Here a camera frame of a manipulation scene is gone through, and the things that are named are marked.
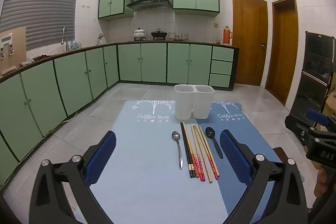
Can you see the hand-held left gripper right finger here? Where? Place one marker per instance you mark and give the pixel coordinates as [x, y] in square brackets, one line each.
[233, 158]

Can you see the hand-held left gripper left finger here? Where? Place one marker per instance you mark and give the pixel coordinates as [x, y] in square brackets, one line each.
[102, 158]

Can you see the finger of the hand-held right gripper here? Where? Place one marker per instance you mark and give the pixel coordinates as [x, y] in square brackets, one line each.
[317, 117]
[295, 125]

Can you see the wooden chopstick red end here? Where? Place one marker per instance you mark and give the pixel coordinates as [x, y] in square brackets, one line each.
[208, 151]

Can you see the plain wooden chopstick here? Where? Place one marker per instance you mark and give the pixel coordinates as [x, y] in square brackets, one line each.
[206, 166]

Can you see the black plastic spoon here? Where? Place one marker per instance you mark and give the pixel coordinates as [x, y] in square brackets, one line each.
[210, 132]

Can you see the red patterned chopstick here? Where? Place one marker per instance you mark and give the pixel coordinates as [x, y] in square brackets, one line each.
[198, 150]
[195, 150]

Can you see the black chopstick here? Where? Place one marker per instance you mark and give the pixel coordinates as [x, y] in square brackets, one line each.
[185, 148]
[188, 148]

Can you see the metal spoon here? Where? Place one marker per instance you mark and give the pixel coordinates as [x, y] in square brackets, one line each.
[176, 136]

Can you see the white double utensil holder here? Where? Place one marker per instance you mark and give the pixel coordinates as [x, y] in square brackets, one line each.
[183, 106]

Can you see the person's right hand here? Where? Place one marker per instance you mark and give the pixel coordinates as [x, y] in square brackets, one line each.
[322, 182]

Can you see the light blue table mat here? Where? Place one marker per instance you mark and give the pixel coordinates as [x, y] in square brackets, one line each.
[147, 161]

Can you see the black glass-door cabinet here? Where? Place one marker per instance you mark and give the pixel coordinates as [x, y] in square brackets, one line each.
[317, 66]

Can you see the plain wooden door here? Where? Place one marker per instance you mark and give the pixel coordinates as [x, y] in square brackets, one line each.
[284, 50]

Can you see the green lower kitchen cabinets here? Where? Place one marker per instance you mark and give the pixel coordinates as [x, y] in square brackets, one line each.
[152, 61]

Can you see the orange thermos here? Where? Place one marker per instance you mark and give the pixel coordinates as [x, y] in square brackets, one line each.
[227, 36]

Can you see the bottles by sink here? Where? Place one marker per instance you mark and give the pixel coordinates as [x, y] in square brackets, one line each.
[74, 45]

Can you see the cloth on counter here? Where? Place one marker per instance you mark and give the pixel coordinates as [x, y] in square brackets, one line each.
[42, 58]

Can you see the small metal kettle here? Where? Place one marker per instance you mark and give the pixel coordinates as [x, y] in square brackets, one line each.
[100, 39]

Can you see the metal sink faucet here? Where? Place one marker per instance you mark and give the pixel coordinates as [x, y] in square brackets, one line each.
[64, 35]

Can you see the white cooking pot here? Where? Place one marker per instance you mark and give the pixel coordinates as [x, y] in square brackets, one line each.
[139, 33]

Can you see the glass cups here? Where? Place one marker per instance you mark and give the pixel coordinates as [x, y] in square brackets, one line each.
[185, 37]

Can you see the black wok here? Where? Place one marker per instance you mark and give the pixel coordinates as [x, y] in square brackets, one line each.
[158, 34]

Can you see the glass jar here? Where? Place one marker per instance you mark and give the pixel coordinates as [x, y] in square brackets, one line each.
[172, 35]

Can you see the black range hood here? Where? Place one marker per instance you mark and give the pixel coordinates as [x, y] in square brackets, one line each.
[149, 4]

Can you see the grey window blind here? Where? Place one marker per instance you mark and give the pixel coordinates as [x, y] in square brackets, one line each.
[39, 3]

